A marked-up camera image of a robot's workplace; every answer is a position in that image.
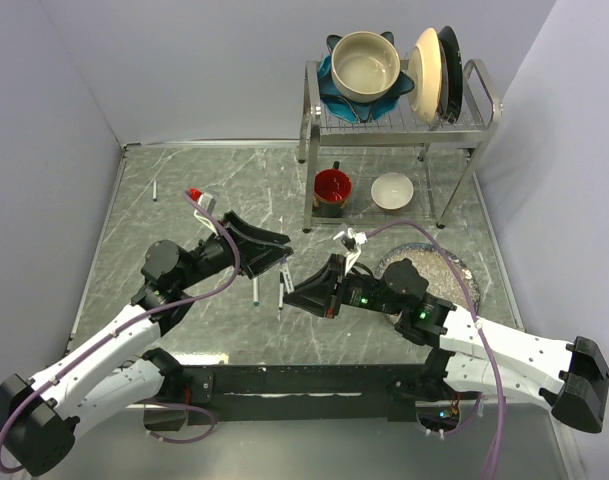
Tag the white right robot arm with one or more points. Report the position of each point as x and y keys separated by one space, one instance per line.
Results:
x=570 y=379

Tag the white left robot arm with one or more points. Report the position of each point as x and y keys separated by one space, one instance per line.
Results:
x=41 y=417

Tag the speckled grey plate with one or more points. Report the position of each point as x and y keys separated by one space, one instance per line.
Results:
x=433 y=267

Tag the black plate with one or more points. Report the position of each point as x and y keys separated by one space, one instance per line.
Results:
x=451 y=93

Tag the white marker green end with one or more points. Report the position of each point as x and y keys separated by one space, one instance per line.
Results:
x=256 y=291

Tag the beige ceramic bowl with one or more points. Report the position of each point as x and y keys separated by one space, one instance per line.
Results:
x=364 y=65

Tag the red black mug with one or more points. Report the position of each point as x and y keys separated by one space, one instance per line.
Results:
x=332 y=191

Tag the small white bowl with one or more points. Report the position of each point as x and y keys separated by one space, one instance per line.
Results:
x=392 y=191

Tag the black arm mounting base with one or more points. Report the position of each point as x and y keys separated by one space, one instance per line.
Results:
x=236 y=393

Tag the cream plate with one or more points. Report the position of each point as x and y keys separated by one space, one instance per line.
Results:
x=425 y=69

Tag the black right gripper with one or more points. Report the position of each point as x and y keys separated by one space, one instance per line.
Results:
x=317 y=294

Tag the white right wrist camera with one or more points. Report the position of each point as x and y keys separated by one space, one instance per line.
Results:
x=353 y=242

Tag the white marker long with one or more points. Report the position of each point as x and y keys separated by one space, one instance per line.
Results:
x=286 y=275

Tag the blue flower-shaped bowl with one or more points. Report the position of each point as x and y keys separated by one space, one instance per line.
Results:
x=351 y=111

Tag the steel dish rack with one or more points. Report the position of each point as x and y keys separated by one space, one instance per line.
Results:
x=396 y=142

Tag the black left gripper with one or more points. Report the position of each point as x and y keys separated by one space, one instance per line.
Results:
x=265 y=261

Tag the white marker black tip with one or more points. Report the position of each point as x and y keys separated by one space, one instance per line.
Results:
x=281 y=293

